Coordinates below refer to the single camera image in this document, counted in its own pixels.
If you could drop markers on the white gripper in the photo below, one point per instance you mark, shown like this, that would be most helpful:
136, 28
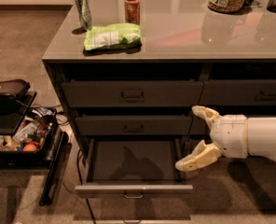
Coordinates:
232, 135

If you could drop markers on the grey drawer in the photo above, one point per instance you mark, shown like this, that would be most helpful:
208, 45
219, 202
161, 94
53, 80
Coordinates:
131, 125
133, 169
199, 127
238, 92
131, 93

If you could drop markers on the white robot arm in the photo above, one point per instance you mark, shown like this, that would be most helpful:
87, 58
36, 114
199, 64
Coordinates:
260, 134

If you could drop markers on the grey drawer cabinet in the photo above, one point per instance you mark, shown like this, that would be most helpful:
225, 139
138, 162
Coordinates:
182, 40

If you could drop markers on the green chip bag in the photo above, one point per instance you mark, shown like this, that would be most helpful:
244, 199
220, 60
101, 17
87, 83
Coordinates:
113, 36

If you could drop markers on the red soda can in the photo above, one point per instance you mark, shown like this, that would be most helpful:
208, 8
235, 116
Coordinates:
132, 11

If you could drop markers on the green silver soda can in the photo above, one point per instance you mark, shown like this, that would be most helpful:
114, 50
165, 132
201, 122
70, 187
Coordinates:
84, 14

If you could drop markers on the black bin with groceries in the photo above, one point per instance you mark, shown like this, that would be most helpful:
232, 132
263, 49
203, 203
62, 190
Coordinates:
37, 127

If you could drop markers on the orange fruit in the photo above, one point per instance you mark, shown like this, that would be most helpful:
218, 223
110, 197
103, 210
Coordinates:
30, 147

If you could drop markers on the black tray with lid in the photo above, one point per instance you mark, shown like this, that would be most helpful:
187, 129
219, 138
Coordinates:
14, 89

